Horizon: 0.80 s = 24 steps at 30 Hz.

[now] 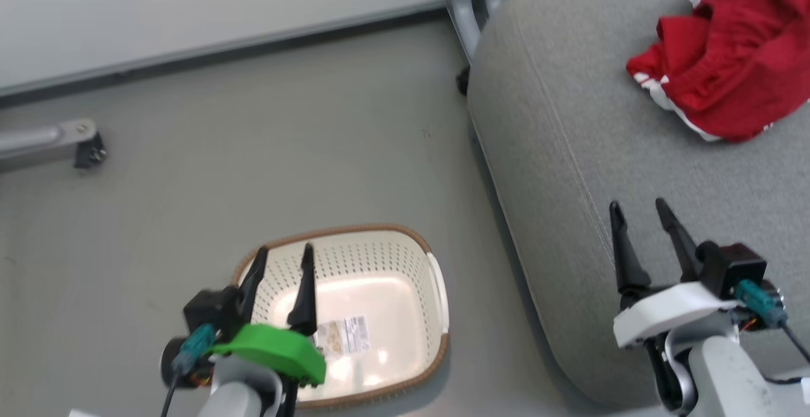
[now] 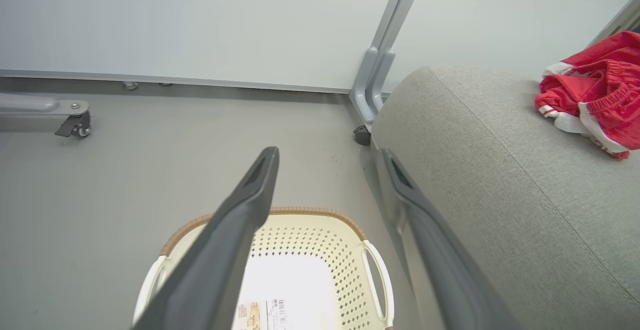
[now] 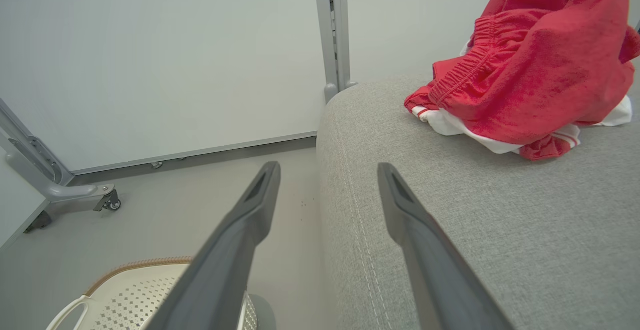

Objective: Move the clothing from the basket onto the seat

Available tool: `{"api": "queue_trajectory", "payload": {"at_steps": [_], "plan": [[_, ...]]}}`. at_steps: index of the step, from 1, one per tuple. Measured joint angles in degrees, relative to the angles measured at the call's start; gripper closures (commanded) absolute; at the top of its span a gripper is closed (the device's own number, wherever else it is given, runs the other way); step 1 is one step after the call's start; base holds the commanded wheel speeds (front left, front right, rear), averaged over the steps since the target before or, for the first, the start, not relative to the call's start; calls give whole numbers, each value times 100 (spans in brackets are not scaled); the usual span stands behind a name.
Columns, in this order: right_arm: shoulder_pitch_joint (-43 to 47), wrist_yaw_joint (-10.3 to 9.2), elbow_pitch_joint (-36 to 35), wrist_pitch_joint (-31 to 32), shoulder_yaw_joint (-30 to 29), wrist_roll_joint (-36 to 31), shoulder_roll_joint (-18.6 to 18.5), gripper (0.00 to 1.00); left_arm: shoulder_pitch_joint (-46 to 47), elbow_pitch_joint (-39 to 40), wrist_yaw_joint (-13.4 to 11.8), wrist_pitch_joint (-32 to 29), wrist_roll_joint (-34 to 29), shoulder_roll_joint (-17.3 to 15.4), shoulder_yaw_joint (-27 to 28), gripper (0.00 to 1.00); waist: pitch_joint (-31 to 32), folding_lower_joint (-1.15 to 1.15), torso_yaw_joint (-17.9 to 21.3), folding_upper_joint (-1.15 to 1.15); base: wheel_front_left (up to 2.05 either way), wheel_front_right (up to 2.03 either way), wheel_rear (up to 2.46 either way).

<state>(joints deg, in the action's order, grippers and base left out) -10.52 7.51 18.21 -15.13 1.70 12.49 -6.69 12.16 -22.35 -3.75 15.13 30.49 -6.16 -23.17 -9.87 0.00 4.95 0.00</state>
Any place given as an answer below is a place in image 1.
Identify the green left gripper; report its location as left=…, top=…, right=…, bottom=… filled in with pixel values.
left=212, top=243, right=328, bottom=387

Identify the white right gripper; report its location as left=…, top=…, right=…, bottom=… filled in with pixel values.
left=609, top=197, right=738, bottom=413

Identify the red garment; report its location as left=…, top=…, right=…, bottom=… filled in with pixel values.
left=625, top=0, right=810, bottom=144

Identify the grey fabric sofa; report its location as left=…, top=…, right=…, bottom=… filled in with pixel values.
left=466, top=0, right=810, bottom=408

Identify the white paper label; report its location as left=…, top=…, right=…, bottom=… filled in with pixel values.
left=315, top=316, right=371, bottom=358

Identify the cream perforated laundry basket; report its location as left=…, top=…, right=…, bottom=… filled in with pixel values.
left=231, top=223, right=451, bottom=410

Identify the grey metal partition foot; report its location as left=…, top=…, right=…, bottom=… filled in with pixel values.
left=0, top=118, right=99, bottom=175

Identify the left cable with teal plug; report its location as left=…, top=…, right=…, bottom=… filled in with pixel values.
left=159, top=323, right=218, bottom=417

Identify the cable with teal plug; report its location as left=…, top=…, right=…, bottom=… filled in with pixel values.
left=735, top=280, right=810, bottom=364
left=159, top=323, right=218, bottom=417

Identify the right cable with teal plug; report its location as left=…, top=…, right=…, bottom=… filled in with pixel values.
left=735, top=280, right=810, bottom=364

